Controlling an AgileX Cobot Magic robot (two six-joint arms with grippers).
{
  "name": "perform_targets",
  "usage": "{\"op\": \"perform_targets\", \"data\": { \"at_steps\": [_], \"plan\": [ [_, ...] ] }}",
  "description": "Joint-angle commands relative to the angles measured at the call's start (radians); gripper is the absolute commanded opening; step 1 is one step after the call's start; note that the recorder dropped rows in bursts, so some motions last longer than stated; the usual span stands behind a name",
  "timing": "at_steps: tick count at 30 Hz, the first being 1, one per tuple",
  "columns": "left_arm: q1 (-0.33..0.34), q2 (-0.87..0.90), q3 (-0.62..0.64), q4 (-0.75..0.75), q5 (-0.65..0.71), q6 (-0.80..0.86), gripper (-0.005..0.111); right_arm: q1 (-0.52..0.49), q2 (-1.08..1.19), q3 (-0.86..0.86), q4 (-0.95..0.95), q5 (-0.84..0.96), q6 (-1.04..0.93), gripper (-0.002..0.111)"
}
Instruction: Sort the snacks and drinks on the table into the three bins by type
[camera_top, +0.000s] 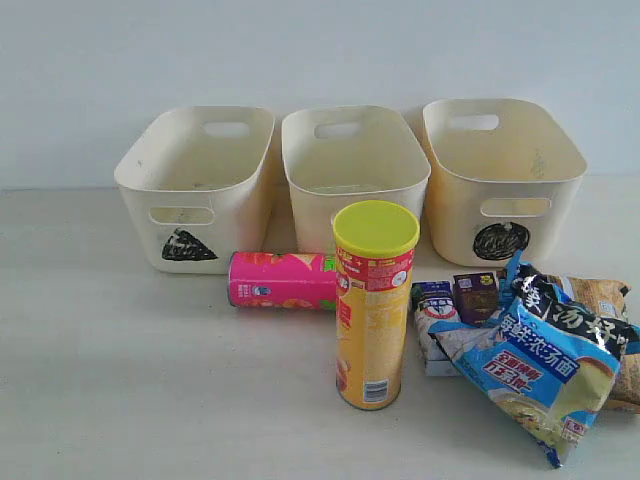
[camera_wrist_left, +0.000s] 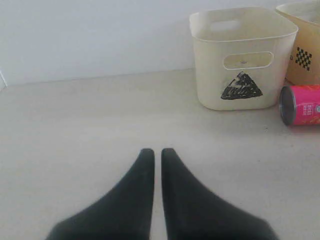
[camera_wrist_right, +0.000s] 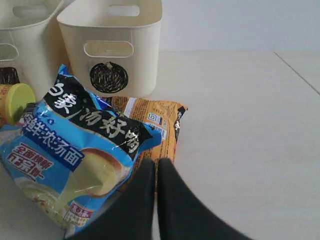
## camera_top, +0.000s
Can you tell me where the right cream bin circle mark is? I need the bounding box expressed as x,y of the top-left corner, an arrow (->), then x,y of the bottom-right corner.
422,99 -> 587,268

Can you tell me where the blue instant noodle bag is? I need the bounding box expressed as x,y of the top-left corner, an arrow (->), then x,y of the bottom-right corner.
428,253 -> 639,468

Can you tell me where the yellow chips can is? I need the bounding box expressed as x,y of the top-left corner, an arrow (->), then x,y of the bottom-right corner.
333,200 -> 420,411

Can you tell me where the pink chips can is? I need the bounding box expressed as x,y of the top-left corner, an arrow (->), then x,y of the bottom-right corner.
227,252 -> 336,311

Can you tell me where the middle cream bin square mark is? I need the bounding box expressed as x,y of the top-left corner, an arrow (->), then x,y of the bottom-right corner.
281,105 -> 431,253

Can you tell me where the left cream bin triangle mark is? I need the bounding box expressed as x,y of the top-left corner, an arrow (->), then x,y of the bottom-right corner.
114,106 -> 275,274

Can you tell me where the purple drink carton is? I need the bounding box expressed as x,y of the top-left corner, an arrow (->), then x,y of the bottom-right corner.
452,272 -> 498,327

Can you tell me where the orange instant noodle bag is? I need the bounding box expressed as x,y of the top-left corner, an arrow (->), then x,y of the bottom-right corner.
549,275 -> 639,414

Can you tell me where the white blue milk carton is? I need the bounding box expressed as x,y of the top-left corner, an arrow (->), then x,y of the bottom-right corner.
411,281 -> 460,377

